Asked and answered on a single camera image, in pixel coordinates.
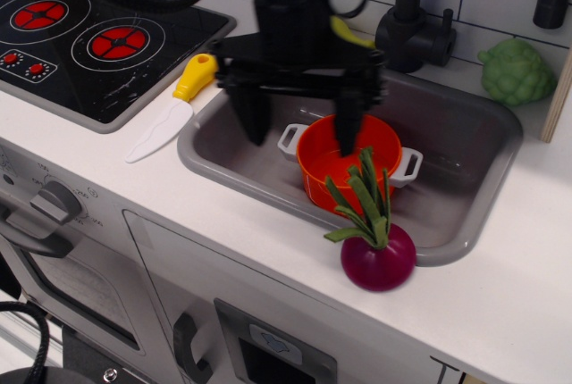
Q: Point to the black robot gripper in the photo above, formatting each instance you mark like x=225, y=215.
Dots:
x=296, y=52

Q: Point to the purple toy beet green leaves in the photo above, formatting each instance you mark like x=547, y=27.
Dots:
x=377, y=254

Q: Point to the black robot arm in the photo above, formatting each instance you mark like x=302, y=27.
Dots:
x=296, y=52

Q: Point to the yellow green toy bottle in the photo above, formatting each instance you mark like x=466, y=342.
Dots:
x=341, y=30

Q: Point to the black toy faucet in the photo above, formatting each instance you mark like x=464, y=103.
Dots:
x=409, y=40

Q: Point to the white toy dishwasher door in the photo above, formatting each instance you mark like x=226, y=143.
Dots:
x=253, y=328

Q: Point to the black toy stovetop red burners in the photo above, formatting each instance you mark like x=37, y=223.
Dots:
x=95, y=63

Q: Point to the green toy artichoke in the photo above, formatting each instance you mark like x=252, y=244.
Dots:
x=514, y=73

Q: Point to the wooden side panel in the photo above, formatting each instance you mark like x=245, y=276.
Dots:
x=557, y=104

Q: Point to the grey oven knob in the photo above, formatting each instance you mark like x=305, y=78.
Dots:
x=56, y=202

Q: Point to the white toy oven door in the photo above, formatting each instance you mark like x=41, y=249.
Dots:
x=100, y=289

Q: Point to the orange toy pot grey handles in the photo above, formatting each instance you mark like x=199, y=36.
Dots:
x=316, y=151

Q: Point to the white toy knife yellow handle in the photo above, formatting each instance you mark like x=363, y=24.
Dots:
x=198, y=74

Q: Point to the black cabinet door handle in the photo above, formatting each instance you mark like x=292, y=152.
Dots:
x=184, y=330

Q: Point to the grey oven door handle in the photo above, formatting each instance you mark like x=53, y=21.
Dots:
x=51, y=246

